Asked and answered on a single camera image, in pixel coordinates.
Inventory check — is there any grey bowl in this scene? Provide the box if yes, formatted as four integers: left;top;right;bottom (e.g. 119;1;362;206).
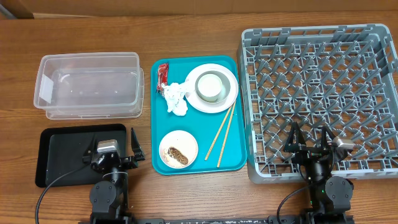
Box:
195;70;231;103

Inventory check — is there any grey dishwasher rack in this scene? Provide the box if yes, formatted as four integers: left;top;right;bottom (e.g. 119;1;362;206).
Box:
238;24;397;184

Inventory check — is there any large white plate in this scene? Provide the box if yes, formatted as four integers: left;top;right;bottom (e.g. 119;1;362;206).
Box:
185;63;238;113

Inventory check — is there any red snack wrapper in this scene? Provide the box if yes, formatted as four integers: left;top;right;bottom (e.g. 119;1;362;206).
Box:
157;63;169;93

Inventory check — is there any pale green cup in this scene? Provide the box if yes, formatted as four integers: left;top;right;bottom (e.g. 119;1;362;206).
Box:
197;74;223;102

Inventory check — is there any brown food piece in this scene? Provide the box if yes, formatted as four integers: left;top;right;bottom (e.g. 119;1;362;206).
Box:
167;147;188;165

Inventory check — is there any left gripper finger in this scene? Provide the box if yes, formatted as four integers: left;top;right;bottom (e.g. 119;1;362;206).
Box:
83;134;96;156
131;128;146;161

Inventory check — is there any left wooden chopstick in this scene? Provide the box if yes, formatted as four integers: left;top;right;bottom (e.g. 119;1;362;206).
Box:
205;106;232;161

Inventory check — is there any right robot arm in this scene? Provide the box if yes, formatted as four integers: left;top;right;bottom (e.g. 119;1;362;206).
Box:
276;122;354;224

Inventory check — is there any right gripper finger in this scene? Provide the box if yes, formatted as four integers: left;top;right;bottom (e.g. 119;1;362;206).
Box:
285;121;306;147
321;126;335;147

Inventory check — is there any teal serving tray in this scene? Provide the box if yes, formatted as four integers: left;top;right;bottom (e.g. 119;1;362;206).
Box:
150;55;248;175

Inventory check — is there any clear plastic storage bin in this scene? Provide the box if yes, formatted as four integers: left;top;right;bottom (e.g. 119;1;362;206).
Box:
34;52;144;120

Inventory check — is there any black plastic tray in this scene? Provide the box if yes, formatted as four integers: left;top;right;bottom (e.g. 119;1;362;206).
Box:
35;124;127;188

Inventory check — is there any small white plate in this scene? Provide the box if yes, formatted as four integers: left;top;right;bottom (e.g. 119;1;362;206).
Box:
159;130;198;169

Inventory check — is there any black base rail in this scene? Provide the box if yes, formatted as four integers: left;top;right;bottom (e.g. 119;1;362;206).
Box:
78;215;355;224

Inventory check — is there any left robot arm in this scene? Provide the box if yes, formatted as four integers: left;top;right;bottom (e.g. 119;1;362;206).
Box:
82;129;145;224

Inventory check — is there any white napkin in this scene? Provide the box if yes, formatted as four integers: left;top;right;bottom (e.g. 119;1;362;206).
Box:
161;83;188;116

